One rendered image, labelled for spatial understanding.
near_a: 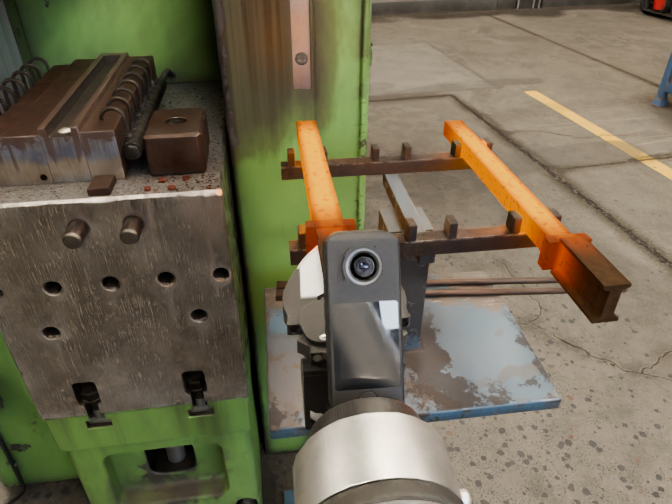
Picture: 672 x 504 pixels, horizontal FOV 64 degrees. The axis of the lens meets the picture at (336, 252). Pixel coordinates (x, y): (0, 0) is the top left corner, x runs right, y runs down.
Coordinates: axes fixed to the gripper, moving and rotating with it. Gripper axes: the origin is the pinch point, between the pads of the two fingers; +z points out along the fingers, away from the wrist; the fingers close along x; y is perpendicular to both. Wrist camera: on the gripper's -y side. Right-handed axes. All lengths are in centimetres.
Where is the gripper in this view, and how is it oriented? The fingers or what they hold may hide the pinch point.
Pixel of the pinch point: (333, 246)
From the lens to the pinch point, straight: 47.5
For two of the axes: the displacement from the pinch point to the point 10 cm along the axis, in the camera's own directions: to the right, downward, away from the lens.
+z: -1.1, -5.4, 8.3
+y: -0.1, 8.4, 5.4
